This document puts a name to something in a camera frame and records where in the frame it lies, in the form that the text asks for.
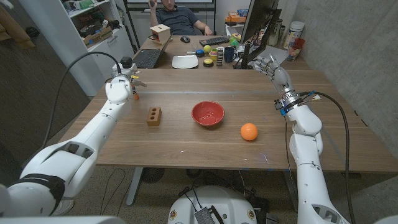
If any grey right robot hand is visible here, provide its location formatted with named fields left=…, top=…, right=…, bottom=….
left=253, top=53, right=295, bottom=94

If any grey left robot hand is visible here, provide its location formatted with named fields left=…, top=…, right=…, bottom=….
left=129, top=73, right=147, bottom=90

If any orange and white glue stick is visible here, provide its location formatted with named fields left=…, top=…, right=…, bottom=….
left=131, top=83, right=141, bottom=101

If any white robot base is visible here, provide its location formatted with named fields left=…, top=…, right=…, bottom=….
left=167, top=185, right=258, bottom=224

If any wooden block with holes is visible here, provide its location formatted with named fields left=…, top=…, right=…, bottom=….
left=146, top=106, right=163, bottom=127

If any red speckled bowl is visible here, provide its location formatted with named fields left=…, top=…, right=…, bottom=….
left=191, top=100, right=225, bottom=128

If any white paper sheet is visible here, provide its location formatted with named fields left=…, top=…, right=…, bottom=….
left=257, top=45, right=289, bottom=65

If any black laptop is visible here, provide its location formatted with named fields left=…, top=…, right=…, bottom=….
left=132, top=35, right=173, bottom=69

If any red cup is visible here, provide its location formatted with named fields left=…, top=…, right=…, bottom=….
left=286, top=37, right=305, bottom=62

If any white canister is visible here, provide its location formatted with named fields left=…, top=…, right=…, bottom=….
left=282, top=21, right=305, bottom=50

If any white square plate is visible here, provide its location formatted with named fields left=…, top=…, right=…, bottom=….
left=172, top=54, right=199, bottom=70

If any light wooden box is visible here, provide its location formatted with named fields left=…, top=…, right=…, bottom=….
left=149, top=24, right=172, bottom=44

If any dark blue mug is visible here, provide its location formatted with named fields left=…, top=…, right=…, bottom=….
left=223, top=46, right=238, bottom=63

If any cardboard box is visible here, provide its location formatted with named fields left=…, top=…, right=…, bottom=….
left=82, top=26, right=114, bottom=48

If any orange fruit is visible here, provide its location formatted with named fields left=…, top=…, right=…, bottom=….
left=240, top=123, right=259, bottom=141

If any black computer monitor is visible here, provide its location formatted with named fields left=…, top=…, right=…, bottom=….
left=233, top=0, right=282, bottom=70

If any orange box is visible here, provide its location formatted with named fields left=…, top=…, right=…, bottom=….
left=224, top=11, right=246, bottom=24

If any black keyboard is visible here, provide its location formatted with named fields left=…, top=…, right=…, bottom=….
left=198, top=36, right=230, bottom=47

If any seated person in dark shirt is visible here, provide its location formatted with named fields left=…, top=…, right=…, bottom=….
left=148, top=0, right=214, bottom=37

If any white shelf cabinet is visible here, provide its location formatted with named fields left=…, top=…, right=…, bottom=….
left=18, top=0, right=136, bottom=96

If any table leg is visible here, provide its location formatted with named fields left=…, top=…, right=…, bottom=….
left=284, top=170, right=300, bottom=212
left=126, top=167, right=144, bottom=207

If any white robot chest edge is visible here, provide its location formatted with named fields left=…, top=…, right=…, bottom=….
left=0, top=215, right=127, bottom=224

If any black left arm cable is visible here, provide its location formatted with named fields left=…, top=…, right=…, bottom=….
left=42, top=51, right=123, bottom=149

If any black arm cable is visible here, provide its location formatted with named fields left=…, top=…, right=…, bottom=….
left=42, top=51, right=123, bottom=149
left=298, top=90, right=357, bottom=224

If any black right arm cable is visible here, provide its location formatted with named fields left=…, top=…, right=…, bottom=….
left=298, top=90, right=357, bottom=224

